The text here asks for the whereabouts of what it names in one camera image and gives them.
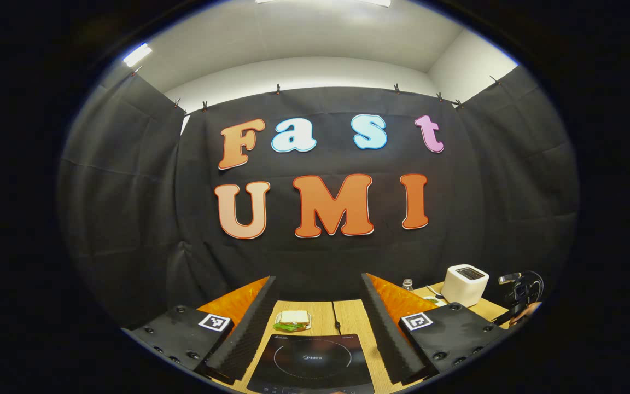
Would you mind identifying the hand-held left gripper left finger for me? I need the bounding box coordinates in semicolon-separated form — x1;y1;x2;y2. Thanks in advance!
121;275;279;384

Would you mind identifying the sandwich with lettuce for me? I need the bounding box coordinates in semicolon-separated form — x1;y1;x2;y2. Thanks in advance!
277;310;311;332

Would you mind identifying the thin black cable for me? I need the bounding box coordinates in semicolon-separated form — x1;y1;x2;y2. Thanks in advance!
522;270;545;303

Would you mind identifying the black backdrop cloth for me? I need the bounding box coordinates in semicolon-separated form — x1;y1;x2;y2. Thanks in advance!
58;66;581;329

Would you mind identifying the row of black cloth clips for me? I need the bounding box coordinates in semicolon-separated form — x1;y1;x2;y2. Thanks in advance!
129;66;504;111

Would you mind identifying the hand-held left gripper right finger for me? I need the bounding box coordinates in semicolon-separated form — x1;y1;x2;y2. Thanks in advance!
360;272;508;386

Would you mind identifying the white toaster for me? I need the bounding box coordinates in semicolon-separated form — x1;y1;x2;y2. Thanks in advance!
441;264;489;308

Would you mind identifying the black induction cooktop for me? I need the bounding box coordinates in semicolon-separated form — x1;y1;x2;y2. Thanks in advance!
247;333;376;394

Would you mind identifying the ceiling light panel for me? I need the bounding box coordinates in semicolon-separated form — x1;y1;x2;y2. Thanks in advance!
255;0;392;8
124;43;153;68

